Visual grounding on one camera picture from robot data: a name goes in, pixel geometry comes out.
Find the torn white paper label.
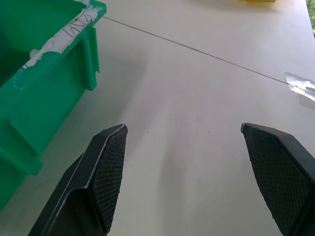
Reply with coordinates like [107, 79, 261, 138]
[18, 0, 103, 72]

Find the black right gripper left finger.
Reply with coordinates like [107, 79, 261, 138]
[27, 123, 129, 236]

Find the clear tape strip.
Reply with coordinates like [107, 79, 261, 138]
[284, 71, 315, 102]

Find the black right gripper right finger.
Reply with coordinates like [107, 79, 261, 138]
[240, 122, 315, 236]

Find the green plastic bin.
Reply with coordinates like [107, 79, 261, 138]
[0, 0, 107, 211]

